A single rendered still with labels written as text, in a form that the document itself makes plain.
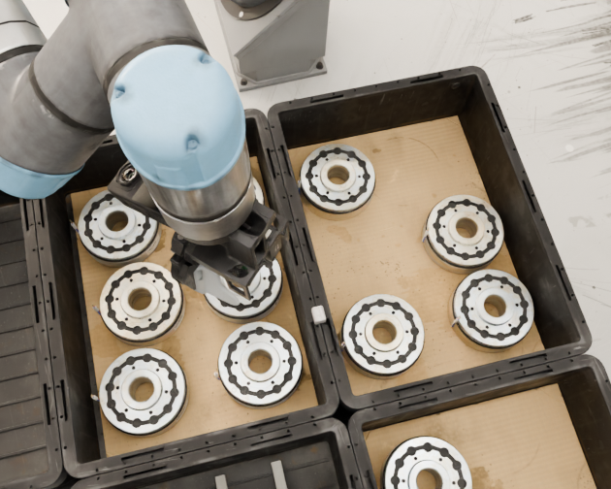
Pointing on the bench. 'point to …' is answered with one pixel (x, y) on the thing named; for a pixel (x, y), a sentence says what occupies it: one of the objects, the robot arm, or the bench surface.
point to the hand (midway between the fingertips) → (216, 259)
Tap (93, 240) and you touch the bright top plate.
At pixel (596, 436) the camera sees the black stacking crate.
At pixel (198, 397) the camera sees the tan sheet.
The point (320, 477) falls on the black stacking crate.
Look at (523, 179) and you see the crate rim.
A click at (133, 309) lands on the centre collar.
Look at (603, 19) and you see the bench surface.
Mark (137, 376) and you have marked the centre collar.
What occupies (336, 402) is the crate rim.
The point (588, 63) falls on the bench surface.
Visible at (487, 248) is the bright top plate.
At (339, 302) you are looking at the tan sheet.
